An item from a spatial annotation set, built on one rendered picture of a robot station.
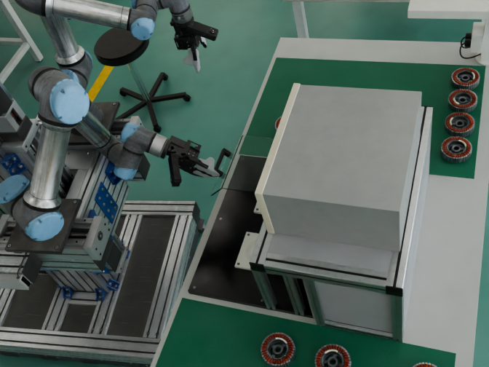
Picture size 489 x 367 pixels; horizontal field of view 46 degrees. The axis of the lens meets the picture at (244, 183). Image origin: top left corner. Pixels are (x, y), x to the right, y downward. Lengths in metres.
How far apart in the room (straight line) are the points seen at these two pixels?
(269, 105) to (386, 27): 1.69
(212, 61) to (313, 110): 2.45
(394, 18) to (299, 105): 2.48
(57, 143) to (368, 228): 0.94
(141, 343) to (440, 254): 1.38
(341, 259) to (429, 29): 2.63
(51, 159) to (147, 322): 1.17
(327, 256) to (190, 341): 0.63
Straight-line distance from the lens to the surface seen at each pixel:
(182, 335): 2.08
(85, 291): 3.01
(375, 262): 1.67
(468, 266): 2.09
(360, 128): 1.69
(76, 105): 1.76
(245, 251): 2.13
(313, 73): 2.73
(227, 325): 2.05
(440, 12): 2.25
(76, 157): 2.48
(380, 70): 2.70
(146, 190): 3.51
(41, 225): 1.91
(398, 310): 1.77
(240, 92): 3.85
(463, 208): 2.22
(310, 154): 1.65
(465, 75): 2.63
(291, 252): 1.71
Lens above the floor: 2.57
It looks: 51 degrees down
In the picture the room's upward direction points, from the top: 20 degrees counter-clockwise
